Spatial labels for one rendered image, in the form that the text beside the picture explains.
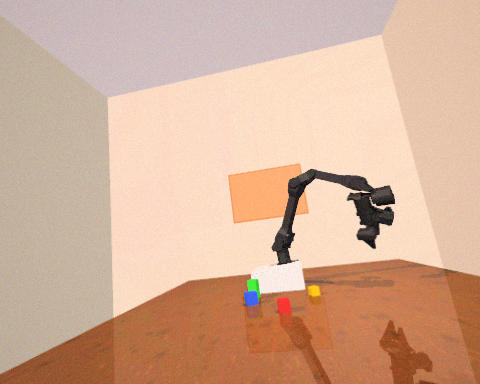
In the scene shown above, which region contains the yellow block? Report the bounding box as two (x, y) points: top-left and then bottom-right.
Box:
(308, 285), (320, 296)

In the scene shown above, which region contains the red block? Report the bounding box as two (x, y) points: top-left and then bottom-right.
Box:
(277, 297), (291, 314)

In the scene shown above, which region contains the blue block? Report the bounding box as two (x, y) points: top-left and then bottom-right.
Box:
(244, 290), (259, 306)

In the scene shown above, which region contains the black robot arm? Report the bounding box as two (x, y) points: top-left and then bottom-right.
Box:
(271, 169), (395, 265)

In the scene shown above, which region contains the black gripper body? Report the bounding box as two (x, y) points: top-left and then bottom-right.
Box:
(355, 206), (377, 240)

